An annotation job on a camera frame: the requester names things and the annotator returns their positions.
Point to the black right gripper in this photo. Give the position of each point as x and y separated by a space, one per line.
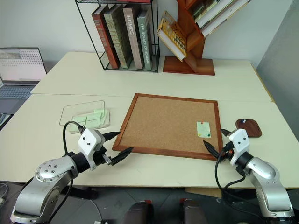
225 152

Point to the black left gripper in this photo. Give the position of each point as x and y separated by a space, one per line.
101 156

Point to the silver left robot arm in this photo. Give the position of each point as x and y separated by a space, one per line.
46 173

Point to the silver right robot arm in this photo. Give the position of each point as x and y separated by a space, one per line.
264 170

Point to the pale green paper note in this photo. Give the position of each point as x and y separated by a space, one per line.
203 129

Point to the wood-framed cork board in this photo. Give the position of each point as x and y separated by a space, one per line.
163 121

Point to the green sticky notes in tray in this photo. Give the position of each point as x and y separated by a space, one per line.
105 123

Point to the small dark wooden dish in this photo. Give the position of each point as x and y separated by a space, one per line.
251 129

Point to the clear acrylic lid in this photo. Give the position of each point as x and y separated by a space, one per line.
77 109

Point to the dark rounded shape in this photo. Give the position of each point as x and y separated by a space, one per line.
192 212
137 213

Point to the brown wooden tree bookshelf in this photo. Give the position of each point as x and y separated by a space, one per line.
189 65

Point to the red hardcover book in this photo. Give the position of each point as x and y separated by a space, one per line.
104 39

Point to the brown HOMES book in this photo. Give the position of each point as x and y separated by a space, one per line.
133 39

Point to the grey-green SOLACE book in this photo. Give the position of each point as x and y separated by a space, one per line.
144 42

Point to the olive patterned hardcover book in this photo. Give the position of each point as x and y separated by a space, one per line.
118 37

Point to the yellow patterned book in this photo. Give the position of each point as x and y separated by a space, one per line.
174 35

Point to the large white-paged book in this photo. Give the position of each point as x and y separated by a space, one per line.
224 18

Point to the grey laptop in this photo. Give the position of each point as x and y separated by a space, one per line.
21 67

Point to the white-paged book with dark cover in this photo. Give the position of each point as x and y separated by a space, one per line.
210 16

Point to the green patterned book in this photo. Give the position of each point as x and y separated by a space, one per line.
198 9

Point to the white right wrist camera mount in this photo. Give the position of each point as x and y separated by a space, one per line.
240 140

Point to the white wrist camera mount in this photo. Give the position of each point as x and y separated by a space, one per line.
88 140
240 140

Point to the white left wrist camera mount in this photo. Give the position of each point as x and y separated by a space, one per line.
88 140

